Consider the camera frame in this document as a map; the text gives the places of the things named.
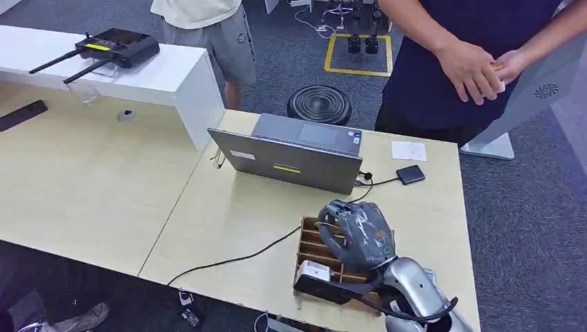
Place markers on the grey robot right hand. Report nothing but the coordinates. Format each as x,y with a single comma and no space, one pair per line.
362,238

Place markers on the person's left hand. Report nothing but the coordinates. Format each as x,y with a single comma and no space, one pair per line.
513,66

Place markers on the person's right hand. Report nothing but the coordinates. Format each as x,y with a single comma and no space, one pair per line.
470,71

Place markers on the stack of cards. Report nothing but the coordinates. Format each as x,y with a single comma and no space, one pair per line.
497,66

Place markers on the grey monitor stand panel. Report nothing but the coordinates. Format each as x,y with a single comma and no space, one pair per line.
527,105

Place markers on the person in dark top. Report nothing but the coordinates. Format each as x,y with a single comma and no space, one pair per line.
426,87

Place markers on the wooden card sorting box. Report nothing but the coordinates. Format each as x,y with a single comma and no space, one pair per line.
312,249

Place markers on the small black external drive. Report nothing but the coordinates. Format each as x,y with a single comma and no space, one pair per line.
410,175

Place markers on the white paper sheet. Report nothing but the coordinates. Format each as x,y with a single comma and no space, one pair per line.
408,150

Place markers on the black robot foot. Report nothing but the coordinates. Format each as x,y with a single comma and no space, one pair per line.
354,45
371,46

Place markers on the grey laptop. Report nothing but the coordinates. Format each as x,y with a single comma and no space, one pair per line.
293,160

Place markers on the round black stool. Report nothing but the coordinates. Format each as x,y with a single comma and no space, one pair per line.
319,105

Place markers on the yellow floor tape square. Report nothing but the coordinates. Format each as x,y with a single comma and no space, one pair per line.
327,57

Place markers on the white floor adapter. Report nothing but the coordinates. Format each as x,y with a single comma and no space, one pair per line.
185,299

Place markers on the black floor plug block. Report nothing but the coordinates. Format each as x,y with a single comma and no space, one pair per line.
190,317

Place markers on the white desk shelf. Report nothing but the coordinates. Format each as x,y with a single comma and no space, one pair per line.
174,78

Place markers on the person in white top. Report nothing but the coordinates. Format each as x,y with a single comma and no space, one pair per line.
215,32

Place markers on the small grey round puck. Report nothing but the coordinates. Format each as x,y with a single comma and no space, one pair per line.
126,115

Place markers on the person's grey shoe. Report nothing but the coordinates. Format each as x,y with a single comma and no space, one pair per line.
85,318

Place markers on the clear controller stand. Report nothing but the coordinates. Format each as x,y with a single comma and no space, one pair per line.
107,71

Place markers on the black remote controller with antennas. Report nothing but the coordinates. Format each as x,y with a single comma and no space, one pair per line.
117,48

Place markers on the flat black bar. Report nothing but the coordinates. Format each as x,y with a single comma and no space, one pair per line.
20,115

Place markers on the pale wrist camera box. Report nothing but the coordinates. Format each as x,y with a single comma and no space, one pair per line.
316,277

